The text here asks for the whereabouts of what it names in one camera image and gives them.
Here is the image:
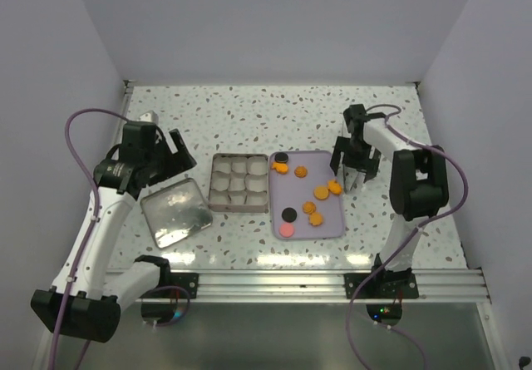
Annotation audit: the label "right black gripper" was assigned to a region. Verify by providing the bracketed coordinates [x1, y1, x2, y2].
[331, 136, 382, 182]

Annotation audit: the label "metal tongs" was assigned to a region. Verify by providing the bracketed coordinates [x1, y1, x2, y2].
[339, 157, 364, 195]

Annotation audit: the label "orange swirl cookie top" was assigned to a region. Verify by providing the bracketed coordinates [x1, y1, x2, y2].
[294, 165, 308, 178]

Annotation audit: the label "orange swirl cookie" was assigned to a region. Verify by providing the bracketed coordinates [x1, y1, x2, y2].
[294, 165, 308, 178]
[302, 201, 317, 215]

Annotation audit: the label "black sandwich cookie top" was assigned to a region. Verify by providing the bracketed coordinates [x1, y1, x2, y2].
[274, 152, 288, 164]

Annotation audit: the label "lilac plastic tray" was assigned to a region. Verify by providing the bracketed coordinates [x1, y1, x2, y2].
[268, 150, 345, 240]

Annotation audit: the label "orange flower cookie top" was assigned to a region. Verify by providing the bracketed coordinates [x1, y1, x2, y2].
[272, 161, 289, 175]

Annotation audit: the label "orange flower cookie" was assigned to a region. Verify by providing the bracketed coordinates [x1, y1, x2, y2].
[328, 180, 342, 195]
[308, 212, 324, 227]
[272, 161, 289, 175]

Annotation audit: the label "black round cookie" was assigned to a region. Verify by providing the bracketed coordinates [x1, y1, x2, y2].
[281, 207, 298, 223]

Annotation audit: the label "pink round cookie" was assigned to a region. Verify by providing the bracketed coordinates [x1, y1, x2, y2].
[278, 223, 294, 238]

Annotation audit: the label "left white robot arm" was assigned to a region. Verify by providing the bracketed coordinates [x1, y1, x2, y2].
[31, 121, 196, 343]

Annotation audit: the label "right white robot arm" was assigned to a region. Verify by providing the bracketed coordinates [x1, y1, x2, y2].
[329, 104, 449, 298]

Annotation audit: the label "orange flower cookie right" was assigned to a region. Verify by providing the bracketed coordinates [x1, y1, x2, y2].
[328, 180, 342, 195]

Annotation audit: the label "round orange cookie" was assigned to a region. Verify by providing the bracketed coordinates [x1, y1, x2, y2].
[313, 185, 329, 200]

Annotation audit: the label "silver tin lid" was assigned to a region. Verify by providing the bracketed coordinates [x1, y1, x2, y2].
[140, 178, 213, 249]

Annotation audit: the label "square cookie tin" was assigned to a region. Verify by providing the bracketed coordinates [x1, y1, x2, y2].
[208, 153, 269, 214]

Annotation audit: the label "orange swirl cookie lower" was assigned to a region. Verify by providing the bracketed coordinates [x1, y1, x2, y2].
[302, 201, 317, 215]

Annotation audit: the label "orange flower cookie lower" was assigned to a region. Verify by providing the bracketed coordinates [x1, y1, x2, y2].
[308, 212, 324, 227]

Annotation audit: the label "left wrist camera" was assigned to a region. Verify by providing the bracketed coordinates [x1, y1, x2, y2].
[138, 111, 159, 125]

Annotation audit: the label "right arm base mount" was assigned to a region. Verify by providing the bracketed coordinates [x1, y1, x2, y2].
[357, 269, 420, 326]

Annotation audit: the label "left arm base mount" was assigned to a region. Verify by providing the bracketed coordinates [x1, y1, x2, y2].
[140, 273, 199, 328]

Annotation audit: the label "aluminium rail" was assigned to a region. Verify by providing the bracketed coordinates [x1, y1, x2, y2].
[57, 266, 487, 304]

